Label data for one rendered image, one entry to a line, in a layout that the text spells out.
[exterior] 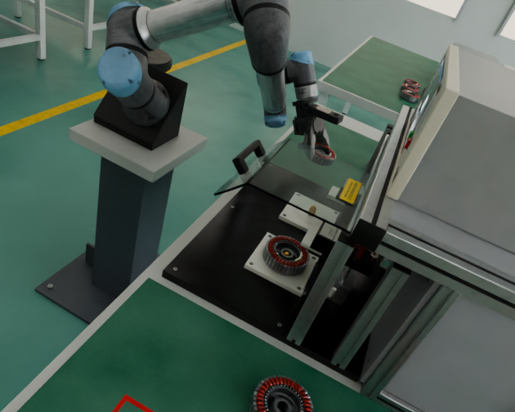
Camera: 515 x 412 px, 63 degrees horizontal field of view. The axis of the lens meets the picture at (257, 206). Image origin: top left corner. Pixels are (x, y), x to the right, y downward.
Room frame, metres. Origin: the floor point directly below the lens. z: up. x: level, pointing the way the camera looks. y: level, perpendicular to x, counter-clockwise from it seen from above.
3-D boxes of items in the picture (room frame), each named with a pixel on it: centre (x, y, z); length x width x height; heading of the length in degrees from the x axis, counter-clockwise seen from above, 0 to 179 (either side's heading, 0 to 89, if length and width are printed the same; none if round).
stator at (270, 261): (0.80, -0.11, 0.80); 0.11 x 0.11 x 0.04
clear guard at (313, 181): (0.74, -0.10, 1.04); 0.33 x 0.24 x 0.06; 78
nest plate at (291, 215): (1.04, -0.16, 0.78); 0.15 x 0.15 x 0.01; 78
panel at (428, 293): (0.87, -0.38, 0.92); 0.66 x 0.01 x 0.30; 168
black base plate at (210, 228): (0.92, -0.15, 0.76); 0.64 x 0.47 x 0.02; 168
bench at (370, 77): (3.20, -0.82, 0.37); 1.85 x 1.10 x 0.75; 168
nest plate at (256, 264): (0.80, -0.11, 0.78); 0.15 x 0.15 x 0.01; 78
